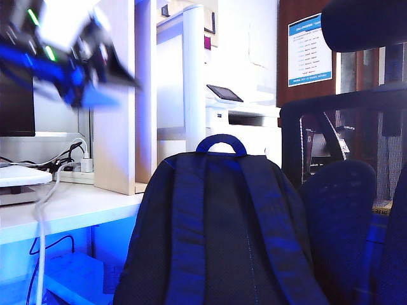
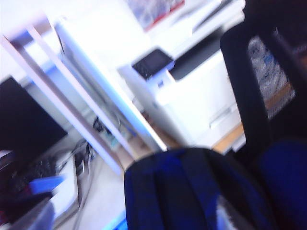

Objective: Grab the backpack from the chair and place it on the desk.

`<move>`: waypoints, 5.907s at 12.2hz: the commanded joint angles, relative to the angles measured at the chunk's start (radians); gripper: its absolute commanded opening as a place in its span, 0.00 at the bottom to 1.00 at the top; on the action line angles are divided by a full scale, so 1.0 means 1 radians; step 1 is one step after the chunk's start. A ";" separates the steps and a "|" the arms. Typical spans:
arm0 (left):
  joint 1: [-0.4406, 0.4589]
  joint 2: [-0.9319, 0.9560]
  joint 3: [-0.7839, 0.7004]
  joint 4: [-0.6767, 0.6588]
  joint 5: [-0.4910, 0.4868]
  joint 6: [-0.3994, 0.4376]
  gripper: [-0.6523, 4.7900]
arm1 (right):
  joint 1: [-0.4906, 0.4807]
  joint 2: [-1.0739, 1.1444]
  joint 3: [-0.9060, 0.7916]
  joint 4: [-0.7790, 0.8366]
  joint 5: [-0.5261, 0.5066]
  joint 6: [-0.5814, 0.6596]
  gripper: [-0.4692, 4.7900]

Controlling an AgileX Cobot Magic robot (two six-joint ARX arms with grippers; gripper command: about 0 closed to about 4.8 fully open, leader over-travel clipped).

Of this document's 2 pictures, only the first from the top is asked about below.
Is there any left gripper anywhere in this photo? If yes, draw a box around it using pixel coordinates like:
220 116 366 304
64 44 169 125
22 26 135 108
65 9 143 109

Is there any dark blue backpack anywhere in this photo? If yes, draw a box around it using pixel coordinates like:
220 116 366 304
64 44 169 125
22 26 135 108
113 133 330 305

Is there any light wooden desk organizer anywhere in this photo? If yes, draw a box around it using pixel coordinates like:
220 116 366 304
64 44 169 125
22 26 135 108
92 0 159 196

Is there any white framed desk partition panel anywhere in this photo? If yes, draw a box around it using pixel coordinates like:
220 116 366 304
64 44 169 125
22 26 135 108
156 15 187 142

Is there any black mesh office chair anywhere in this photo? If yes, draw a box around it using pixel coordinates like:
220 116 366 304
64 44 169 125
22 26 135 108
280 83 407 305

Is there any dark chair headrest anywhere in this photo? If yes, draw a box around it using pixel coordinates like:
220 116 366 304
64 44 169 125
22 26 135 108
321 0 407 53

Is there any dark chair lumbar cushion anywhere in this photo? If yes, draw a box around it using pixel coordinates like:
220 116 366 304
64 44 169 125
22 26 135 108
298 159 378 305

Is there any white plug-in charger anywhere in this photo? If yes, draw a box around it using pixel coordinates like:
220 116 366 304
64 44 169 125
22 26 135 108
79 137 94 174

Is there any black computer monitor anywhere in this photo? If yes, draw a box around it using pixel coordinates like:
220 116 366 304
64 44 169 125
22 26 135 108
0 71 36 138

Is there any white power strip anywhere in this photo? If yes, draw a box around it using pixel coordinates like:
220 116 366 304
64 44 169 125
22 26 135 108
52 170 95 186

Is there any white monitor stand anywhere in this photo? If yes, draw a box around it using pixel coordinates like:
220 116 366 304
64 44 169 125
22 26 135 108
0 164 53 207

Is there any white office printer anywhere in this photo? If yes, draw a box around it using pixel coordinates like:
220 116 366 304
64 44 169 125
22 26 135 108
205 83 284 166

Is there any brown wooden door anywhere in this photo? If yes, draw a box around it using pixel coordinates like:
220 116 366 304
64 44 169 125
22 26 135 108
275 0 338 109

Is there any dark keyboard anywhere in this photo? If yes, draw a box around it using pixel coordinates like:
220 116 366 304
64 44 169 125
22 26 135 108
102 262 125 295

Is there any blue bordered paper notice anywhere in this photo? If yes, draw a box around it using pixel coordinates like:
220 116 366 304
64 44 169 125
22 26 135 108
287 13 333 88

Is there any black cable bundle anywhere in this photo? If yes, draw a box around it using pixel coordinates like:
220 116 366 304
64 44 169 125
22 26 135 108
0 140 84 170

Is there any white rounded partition post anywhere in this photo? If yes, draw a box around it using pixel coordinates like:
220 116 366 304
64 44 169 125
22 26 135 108
182 4 207 154

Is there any black framed wall picture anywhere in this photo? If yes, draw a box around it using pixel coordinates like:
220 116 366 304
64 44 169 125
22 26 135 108
203 10 217 35

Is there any thick white cable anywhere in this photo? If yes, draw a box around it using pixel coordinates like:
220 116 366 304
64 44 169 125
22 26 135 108
33 162 76 305

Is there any thin black hanging cable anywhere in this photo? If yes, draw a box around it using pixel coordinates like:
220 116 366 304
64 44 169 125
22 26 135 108
24 234 76 305

